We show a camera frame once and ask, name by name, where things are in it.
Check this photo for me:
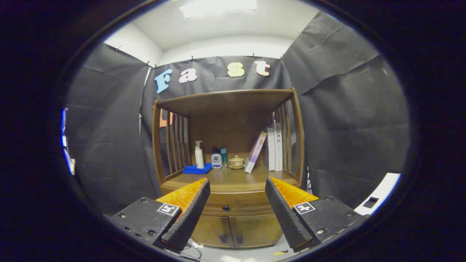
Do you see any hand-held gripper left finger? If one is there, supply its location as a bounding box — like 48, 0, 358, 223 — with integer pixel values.
107, 178, 211, 253

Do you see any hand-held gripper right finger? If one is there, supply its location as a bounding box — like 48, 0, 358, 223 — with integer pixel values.
265, 176, 366, 253

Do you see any wooden drawer with black knob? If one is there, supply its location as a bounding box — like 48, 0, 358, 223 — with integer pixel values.
200, 192, 279, 216

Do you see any wooden cabinet door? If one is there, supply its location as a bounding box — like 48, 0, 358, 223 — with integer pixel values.
229, 215, 284, 249
191, 215, 230, 249

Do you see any wooden countertop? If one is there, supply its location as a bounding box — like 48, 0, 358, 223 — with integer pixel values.
162, 164, 300, 192

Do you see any brown wooden cabinet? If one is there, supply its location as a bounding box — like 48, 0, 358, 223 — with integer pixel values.
152, 88, 306, 249

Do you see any blue folded cloth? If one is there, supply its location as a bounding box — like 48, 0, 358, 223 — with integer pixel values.
182, 163, 213, 175

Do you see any white pump bottle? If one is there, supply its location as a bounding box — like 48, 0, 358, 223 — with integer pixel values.
194, 140, 205, 169

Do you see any white book with black characters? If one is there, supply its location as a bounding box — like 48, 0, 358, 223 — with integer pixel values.
274, 123, 284, 171

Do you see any white book with patterned cover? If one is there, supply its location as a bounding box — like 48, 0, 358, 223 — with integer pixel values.
264, 127, 276, 171

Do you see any purple leaning book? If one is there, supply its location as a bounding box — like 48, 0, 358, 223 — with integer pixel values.
244, 131, 268, 174

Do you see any white machine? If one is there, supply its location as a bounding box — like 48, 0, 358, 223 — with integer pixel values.
354, 173, 402, 216

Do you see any black floor cable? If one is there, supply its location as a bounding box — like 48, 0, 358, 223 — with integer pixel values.
180, 238, 204, 262

